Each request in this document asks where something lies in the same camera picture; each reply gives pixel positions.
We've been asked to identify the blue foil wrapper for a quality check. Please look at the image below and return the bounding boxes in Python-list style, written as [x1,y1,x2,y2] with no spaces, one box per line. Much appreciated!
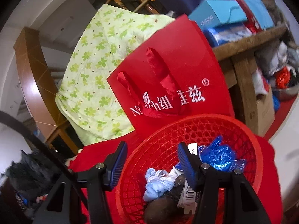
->
[198,136,246,172]

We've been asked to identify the light blue mask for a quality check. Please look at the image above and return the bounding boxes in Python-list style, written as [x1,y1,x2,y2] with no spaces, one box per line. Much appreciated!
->
[143,168,180,202]

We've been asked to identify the grey foil wrapper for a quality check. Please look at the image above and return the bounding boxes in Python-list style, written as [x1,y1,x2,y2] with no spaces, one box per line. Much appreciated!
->
[144,175,185,223]

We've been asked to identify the red bed blanket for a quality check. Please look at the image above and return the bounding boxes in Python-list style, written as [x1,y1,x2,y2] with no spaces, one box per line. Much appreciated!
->
[69,131,283,223]

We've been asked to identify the red mesh basket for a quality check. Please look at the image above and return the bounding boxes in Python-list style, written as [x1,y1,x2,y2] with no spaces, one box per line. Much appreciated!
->
[115,114,263,223]

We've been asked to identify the green clover quilt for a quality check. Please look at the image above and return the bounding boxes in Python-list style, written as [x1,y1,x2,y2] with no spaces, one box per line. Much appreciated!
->
[55,4,174,146]

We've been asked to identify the black clothes pile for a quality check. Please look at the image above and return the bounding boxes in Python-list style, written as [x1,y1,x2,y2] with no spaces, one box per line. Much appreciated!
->
[2,151,62,220]

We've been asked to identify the brown cardboard box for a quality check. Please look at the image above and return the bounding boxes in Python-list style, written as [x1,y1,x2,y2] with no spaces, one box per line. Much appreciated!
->
[256,88,275,136]

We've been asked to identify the red paper gift bag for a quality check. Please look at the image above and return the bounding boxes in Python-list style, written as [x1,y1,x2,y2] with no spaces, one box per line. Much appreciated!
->
[107,15,234,136]

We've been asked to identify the wooden shelf table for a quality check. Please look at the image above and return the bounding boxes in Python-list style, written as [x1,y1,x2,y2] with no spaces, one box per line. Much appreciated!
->
[212,24,288,134]

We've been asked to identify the metal bowl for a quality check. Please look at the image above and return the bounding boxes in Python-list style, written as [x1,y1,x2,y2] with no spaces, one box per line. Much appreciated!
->
[272,83,299,101]

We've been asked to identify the light blue cardboard box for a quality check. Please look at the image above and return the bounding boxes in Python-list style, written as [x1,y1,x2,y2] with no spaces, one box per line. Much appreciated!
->
[188,0,247,31]

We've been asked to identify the black cable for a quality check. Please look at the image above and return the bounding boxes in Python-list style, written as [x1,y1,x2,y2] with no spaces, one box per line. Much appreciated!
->
[0,110,89,210]

